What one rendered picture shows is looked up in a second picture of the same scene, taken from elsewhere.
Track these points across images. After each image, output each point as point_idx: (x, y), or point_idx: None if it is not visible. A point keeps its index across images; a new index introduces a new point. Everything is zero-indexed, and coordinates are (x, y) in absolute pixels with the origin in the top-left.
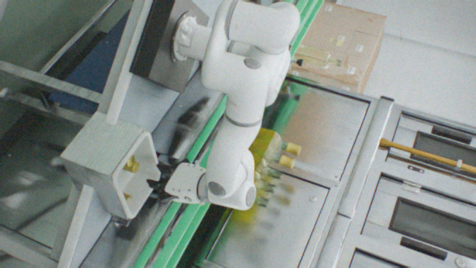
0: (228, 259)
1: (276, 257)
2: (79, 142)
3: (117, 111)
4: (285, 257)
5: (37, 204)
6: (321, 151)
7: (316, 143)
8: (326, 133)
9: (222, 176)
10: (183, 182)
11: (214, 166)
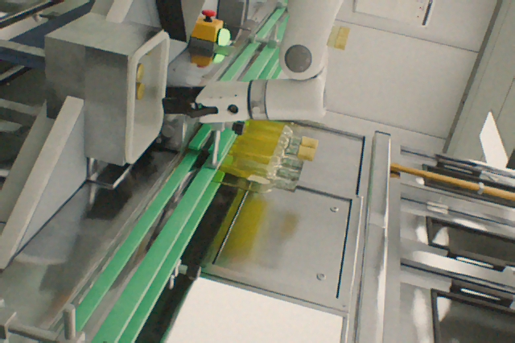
0: (245, 265)
1: (309, 262)
2: (72, 29)
3: (125, 8)
4: (320, 262)
5: None
6: (325, 174)
7: (316, 167)
8: (325, 159)
9: (312, 30)
10: (224, 90)
11: (302, 18)
